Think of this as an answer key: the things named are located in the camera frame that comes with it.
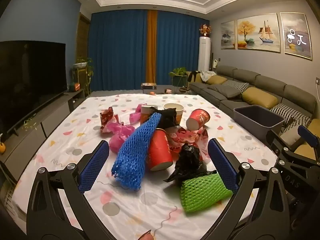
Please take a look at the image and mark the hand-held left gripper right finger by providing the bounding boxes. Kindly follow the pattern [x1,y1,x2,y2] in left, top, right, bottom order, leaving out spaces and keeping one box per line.
[204,138,292,240]

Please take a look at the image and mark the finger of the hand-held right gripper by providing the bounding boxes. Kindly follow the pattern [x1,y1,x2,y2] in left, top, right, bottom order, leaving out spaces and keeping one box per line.
[297,125,320,153]
[266,129,297,155]

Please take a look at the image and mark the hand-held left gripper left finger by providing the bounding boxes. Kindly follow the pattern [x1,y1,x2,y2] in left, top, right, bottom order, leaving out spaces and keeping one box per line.
[26,140,110,240]

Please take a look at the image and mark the grey plastic bin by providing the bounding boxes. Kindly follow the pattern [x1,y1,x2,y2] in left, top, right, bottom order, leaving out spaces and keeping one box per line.
[233,104,286,137]

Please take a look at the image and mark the large black plastic bag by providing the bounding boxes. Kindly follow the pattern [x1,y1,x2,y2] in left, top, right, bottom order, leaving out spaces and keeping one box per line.
[164,144,217,183]

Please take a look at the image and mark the green foam net sleeve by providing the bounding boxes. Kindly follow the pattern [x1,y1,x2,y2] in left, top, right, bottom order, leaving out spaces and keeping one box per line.
[180,173,233,213]

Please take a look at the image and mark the large pink plastic bag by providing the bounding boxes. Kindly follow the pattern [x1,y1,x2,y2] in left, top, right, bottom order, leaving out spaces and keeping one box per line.
[104,122,135,153]

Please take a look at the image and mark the red printed plastic wrapper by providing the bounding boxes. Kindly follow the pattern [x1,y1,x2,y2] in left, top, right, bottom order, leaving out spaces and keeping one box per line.
[166,126,209,162]

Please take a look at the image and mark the blue foam net sleeve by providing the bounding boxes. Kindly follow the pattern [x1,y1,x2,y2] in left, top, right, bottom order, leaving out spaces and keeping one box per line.
[111,112,162,190]

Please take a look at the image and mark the red foil wrapper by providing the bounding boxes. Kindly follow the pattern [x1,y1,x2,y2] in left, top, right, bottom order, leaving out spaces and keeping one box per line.
[100,106,121,133]

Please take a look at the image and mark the red patterned paper cup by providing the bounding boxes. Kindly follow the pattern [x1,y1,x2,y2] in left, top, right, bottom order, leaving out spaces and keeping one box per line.
[186,109,211,130]

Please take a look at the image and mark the orange printed paper cup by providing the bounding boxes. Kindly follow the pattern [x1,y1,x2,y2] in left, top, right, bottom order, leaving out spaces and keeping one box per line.
[140,104,158,125]
[163,103,185,126]

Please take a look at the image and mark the plain red paper cup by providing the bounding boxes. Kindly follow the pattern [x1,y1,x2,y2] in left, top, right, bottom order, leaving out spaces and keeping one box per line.
[147,128,174,172]

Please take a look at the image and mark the small pink plastic bag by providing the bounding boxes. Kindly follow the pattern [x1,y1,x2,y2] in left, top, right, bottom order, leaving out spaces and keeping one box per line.
[129,104,143,124]

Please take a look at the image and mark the small black plastic bag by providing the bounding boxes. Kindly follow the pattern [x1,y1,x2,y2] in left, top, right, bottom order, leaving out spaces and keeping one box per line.
[150,107,179,130]

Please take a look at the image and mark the person's left hand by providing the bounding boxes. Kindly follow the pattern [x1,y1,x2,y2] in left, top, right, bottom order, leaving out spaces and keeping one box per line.
[139,230,155,240]

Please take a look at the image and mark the beige grey cushion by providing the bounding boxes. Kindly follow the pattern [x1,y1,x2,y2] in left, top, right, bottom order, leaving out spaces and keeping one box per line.
[279,125,301,146]

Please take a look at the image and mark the black white patterned cushion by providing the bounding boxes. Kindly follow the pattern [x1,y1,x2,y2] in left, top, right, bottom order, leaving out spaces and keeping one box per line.
[222,80,250,93]
[270,103,312,128]

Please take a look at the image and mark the grey sofa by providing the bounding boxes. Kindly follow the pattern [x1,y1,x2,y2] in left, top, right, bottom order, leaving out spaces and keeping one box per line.
[187,65,320,160]

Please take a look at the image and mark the grey television cabinet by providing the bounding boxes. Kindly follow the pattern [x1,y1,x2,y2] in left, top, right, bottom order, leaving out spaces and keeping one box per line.
[0,89,85,164]

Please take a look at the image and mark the flat grey cushion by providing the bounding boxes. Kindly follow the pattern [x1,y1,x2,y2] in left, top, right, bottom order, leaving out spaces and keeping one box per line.
[210,84,242,99]

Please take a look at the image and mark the yellow ribbon strands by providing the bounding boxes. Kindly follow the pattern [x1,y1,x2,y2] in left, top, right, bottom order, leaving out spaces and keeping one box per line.
[22,120,38,131]

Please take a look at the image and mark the small yellow cushion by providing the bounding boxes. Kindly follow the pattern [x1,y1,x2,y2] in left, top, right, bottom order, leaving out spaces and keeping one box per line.
[206,76,227,85]

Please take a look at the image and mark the white cloth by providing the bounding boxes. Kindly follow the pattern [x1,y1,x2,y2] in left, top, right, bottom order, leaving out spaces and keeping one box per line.
[200,70,216,82]

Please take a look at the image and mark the black garment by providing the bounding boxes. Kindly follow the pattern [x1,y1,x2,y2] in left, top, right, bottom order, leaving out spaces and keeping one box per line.
[187,71,201,82]

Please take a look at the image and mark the potted plant on green stand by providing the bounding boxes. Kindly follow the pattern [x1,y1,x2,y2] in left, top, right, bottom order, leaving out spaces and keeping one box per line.
[169,67,188,88]

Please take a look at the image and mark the purple abstract painting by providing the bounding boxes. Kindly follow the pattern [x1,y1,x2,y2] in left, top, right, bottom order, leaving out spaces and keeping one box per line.
[280,12,313,60]

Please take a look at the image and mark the trailing plant on metal stand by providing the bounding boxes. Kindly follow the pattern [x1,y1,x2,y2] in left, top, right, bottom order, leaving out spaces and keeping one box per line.
[72,57,95,97]

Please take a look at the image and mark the black flat television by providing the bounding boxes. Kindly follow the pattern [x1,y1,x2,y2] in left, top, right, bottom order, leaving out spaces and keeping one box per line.
[0,40,68,134]

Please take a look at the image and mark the tree and sailboat painting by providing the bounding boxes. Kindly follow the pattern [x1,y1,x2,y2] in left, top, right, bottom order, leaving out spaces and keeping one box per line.
[236,12,281,53]

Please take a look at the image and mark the white standing air conditioner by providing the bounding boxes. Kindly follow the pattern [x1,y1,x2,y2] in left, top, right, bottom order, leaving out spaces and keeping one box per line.
[198,36,212,72]

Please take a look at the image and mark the small grey landscape painting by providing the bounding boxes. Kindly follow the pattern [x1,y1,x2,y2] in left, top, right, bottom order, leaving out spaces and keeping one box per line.
[220,20,237,50]

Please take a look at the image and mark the blue curtain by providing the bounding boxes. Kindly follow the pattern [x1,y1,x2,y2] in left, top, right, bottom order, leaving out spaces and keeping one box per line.
[90,9,148,92]
[155,11,210,90]

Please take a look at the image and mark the red gold flower decoration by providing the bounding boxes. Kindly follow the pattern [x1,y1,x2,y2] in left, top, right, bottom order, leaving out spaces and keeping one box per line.
[199,24,212,37]

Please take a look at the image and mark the orange curtain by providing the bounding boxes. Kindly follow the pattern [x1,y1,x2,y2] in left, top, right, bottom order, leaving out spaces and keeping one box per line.
[146,10,158,86]

